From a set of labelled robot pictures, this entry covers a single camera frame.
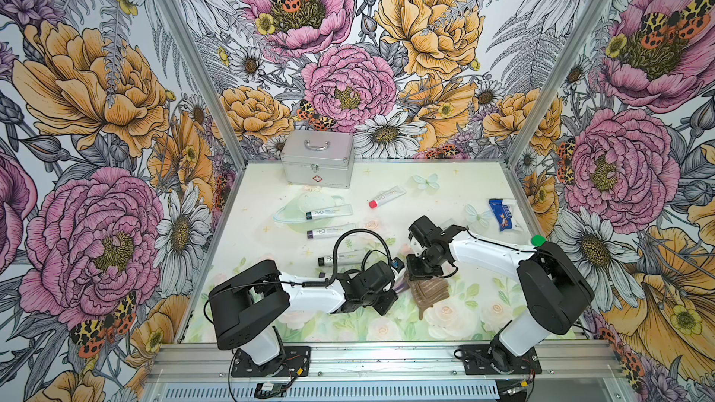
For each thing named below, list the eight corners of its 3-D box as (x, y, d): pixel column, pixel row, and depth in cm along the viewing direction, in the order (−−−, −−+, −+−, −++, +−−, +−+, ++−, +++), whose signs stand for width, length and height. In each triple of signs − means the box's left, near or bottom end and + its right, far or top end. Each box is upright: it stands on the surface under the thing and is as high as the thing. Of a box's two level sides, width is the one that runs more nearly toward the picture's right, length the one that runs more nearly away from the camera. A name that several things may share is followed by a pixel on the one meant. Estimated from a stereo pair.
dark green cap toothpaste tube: (307, 221, 105) (305, 216, 103) (306, 215, 107) (305, 210, 105) (352, 214, 108) (352, 209, 105) (351, 208, 109) (351, 203, 107)
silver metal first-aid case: (288, 189, 115) (278, 158, 102) (296, 157, 128) (288, 126, 115) (352, 189, 115) (350, 159, 102) (353, 157, 128) (352, 127, 115)
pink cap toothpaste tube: (372, 211, 108) (372, 208, 106) (367, 204, 110) (367, 200, 108) (405, 194, 113) (406, 191, 111) (399, 187, 115) (400, 184, 114)
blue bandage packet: (499, 231, 102) (503, 226, 99) (490, 203, 110) (492, 198, 107) (513, 231, 102) (516, 226, 99) (502, 203, 110) (505, 198, 107)
